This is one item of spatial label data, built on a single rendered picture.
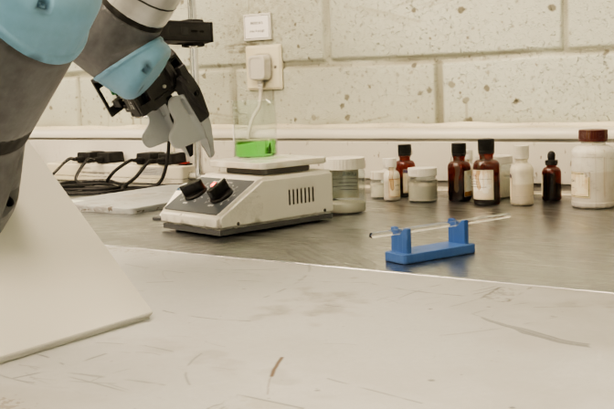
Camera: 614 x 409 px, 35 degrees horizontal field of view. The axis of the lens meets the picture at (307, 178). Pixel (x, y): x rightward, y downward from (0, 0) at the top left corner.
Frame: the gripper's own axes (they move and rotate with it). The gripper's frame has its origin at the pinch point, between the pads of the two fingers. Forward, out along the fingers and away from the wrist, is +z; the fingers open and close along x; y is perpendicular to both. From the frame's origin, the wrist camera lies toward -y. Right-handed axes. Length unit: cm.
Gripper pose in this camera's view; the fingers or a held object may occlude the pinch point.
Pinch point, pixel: (200, 143)
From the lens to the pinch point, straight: 122.0
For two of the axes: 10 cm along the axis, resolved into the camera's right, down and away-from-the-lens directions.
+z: 4.0, 8.2, 4.2
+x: 6.8, 0.4, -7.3
